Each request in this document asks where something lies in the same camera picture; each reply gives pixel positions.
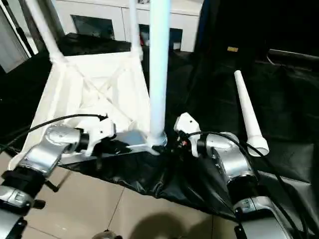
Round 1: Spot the grey curtain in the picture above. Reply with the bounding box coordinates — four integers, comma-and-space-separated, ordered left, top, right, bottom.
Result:
19, 0, 66, 48

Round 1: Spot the white plastic table leg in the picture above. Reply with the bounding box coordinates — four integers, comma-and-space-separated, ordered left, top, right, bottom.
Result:
128, 0, 145, 57
145, 0, 173, 148
233, 70, 271, 157
25, 0, 67, 65

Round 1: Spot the black folding table frame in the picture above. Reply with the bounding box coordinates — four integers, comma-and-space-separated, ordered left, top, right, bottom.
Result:
45, 171, 72, 193

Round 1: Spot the long black bar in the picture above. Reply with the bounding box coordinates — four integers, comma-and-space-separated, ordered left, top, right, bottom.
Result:
268, 49, 319, 61

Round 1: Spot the dark brown rounded object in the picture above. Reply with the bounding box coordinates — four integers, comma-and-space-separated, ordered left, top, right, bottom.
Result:
93, 230, 123, 239

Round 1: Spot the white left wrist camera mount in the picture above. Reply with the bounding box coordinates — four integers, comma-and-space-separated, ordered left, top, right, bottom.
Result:
84, 116, 117, 157

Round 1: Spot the white cabinet with glass doors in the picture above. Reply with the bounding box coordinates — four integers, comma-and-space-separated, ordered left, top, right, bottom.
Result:
55, 0, 203, 53

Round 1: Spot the white plastic table top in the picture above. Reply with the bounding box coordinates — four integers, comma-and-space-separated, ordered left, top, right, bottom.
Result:
8, 50, 168, 170

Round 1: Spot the black and white stand pole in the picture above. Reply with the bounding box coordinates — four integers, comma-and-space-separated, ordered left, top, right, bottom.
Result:
0, 0, 38, 57

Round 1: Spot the black mat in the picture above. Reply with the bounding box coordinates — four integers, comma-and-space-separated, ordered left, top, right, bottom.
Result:
0, 32, 319, 225

